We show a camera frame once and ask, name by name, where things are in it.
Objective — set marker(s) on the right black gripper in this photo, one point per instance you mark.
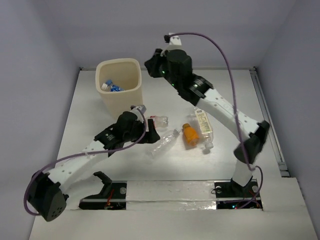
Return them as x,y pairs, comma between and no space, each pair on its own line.
153,63

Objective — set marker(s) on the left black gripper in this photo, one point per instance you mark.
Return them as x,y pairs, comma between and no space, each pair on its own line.
146,131

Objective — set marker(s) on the clear unlabelled plastic bottle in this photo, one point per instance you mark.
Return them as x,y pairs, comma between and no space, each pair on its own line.
165,143

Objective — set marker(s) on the orange plastic bottle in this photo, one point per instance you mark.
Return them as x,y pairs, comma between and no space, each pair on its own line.
190,135

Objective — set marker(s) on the white cap blue label bottle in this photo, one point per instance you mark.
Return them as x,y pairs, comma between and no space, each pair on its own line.
105,87

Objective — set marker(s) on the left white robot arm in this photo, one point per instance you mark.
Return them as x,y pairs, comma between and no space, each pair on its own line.
46,194

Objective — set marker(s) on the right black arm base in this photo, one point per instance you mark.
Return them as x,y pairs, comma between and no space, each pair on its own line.
231,196

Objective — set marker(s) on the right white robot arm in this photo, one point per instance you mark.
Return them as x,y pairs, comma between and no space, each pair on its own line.
251,134

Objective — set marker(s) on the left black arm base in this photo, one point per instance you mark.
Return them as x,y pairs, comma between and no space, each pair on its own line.
112,196

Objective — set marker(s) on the cream plastic bin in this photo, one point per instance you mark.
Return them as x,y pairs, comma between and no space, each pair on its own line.
124,73

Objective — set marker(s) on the red label clear bottle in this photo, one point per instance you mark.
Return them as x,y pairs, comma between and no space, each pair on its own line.
160,121

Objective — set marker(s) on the white label clear bottle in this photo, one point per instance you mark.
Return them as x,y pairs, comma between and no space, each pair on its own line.
200,122

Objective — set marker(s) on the silver foil tape strip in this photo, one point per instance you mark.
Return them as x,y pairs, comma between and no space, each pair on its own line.
170,195

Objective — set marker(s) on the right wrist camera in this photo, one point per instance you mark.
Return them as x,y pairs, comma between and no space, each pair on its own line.
173,42

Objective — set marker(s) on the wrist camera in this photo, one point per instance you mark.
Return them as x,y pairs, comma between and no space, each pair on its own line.
138,110
173,42

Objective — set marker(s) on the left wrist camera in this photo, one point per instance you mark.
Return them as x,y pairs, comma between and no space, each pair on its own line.
138,110

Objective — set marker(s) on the aluminium rail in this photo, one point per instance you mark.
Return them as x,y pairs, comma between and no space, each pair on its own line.
272,133

